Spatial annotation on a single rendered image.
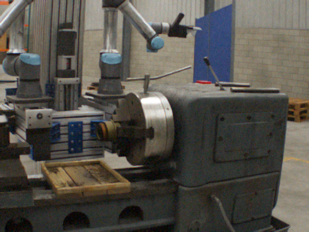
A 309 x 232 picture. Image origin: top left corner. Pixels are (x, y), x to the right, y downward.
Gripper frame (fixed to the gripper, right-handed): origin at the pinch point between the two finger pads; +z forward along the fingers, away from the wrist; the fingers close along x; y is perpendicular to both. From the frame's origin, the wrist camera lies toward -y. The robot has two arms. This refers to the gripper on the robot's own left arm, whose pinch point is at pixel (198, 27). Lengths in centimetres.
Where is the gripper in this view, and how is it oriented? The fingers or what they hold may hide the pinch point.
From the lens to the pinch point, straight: 258.8
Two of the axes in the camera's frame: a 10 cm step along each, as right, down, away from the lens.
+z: 9.8, 0.0, 2.1
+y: -0.7, 9.5, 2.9
